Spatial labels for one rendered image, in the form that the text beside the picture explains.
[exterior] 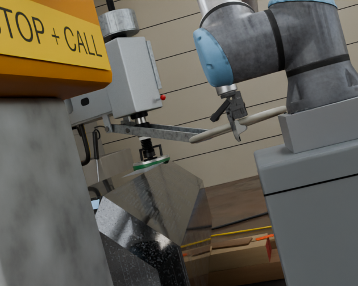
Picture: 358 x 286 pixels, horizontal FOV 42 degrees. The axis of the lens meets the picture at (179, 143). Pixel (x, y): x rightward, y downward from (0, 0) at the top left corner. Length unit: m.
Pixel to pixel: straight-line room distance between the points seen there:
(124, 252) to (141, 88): 1.22
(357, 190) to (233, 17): 0.48
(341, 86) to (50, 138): 0.95
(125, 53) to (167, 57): 4.40
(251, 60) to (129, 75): 1.55
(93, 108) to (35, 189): 2.66
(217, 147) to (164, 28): 1.90
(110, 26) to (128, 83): 0.33
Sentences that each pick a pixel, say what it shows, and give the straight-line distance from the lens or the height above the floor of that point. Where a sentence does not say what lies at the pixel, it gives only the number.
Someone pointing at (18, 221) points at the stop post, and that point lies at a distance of 0.18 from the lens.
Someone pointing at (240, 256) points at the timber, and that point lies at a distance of 2.74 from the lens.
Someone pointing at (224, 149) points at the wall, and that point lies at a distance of 6.90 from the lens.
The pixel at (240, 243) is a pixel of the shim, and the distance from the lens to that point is 2.81.
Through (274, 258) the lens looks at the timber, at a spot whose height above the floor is 0.12.
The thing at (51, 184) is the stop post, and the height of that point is 0.96.
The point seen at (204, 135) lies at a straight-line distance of 2.09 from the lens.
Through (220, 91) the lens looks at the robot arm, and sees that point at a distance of 2.01.
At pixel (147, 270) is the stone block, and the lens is 1.62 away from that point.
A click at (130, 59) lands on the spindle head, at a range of 2.63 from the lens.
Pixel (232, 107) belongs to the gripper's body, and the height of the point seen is 0.99.
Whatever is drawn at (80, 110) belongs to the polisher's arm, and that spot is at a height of 1.21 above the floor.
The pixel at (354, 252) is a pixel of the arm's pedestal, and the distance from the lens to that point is 1.04.
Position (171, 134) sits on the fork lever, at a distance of 2.47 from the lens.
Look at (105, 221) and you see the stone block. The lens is 1.65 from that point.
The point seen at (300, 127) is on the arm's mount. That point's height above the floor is 0.90.
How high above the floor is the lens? 0.97
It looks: 2 degrees down
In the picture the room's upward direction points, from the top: 14 degrees counter-clockwise
